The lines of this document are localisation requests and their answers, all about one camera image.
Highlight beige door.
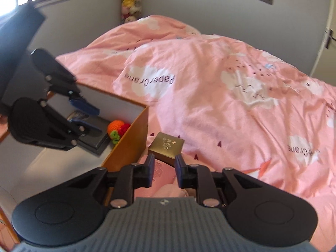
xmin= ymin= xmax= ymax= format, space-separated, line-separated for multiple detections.
xmin=310 ymin=0 xmax=335 ymax=86

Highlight orange cardboard storage box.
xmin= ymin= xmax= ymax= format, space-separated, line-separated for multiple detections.
xmin=1 ymin=85 xmax=154 ymax=251

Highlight gold gift box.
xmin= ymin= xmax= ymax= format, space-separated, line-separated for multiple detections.
xmin=148 ymin=132 xmax=185 ymax=167

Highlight clear tube of plush toys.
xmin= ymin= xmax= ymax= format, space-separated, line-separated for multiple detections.
xmin=119 ymin=0 xmax=144 ymax=24

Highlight orange red crochet fruit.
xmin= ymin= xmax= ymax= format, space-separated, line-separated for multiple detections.
xmin=107 ymin=120 xmax=130 ymax=145

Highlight black door handle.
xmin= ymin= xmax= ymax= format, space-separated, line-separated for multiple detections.
xmin=325 ymin=29 xmax=336 ymax=50

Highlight pink printed duvet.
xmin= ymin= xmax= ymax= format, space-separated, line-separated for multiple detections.
xmin=58 ymin=15 xmax=335 ymax=251

